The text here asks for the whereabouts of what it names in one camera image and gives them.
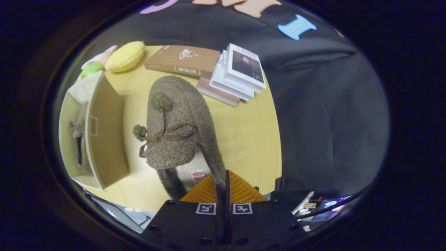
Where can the dark clutter pile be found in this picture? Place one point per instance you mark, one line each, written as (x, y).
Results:
(289, 191)

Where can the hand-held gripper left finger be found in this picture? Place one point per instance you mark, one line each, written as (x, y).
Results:
(219, 223)

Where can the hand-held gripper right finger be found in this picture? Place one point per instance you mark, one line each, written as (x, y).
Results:
(228, 223)

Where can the brown book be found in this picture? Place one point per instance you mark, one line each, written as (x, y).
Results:
(174, 61)

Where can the brown fuzzy shoe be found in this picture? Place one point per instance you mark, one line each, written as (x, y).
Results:
(78, 134)
(174, 104)

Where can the pink cover book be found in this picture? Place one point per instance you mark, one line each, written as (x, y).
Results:
(216, 94)

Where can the blue glowing screen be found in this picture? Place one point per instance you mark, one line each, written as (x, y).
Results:
(331, 203)

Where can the beige fabric storage box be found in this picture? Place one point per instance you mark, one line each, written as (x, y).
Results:
(108, 139)

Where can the plain white book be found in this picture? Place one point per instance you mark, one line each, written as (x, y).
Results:
(226, 87)

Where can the pink green plush toy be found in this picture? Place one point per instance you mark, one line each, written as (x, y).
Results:
(92, 68)

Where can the yellow plush toy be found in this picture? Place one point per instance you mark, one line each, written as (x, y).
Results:
(125, 55)

